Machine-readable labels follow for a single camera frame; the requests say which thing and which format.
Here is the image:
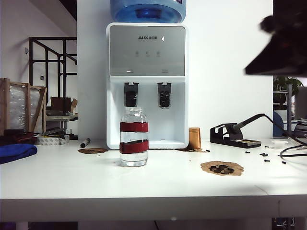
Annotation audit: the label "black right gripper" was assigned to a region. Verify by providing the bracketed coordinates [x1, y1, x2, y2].
[244, 14, 307, 78]

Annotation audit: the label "glass bottle with red belts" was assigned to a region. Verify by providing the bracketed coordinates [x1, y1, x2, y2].
[119, 106, 149, 168]

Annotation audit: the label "black dispenser tap paddle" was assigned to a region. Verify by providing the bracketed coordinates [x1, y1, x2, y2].
[124, 82, 139, 108]
[157, 82, 172, 109]

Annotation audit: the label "white water dispenser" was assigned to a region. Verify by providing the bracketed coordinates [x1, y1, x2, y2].
[106, 22, 189, 150]

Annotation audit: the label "blue water jug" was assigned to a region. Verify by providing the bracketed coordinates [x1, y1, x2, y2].
[109, 0, 187, 24]

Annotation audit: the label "green potted plant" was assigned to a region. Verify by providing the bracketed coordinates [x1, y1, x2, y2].
[273, 76, 305, 104]

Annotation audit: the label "blue chair back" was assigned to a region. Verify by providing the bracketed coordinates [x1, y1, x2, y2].
[273, 111, 284, 138]

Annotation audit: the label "black soldering iron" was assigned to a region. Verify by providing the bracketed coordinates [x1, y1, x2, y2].
[236, 113, 273, 131]

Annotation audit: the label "black soldering iron stand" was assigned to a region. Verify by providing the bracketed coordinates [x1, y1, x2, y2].
[210, 123, 261, 149]

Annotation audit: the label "copper cylinder can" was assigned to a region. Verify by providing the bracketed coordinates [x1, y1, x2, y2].
[189, 127, 201, 150]

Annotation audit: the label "small brown paper patch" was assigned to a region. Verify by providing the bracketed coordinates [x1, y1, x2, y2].
[78, 148, 109, 154]

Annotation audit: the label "brown cardboard box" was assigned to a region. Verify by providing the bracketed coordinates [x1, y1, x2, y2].
[49, 96, 79, 113]

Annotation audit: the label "background white side table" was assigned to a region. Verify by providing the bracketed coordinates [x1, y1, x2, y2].
[46, 110, 79, 139]

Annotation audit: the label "black stair railing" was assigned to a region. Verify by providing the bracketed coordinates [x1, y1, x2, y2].
[29, 37, 78, 96]

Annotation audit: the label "flat black box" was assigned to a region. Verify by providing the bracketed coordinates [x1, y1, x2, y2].
[4, 128, 25, 137]

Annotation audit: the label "blue cloth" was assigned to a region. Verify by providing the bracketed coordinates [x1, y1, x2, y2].
[0, 143, 38, 165]

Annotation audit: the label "black soldering iron cable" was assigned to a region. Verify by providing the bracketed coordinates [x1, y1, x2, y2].
[263, 114, 307, 159]

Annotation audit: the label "wooden crate frame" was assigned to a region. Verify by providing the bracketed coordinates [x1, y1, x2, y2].
[0, 77, 48, 136]

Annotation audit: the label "red handled scissors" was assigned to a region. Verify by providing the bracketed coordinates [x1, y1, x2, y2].
[11, 133, 70, 144]

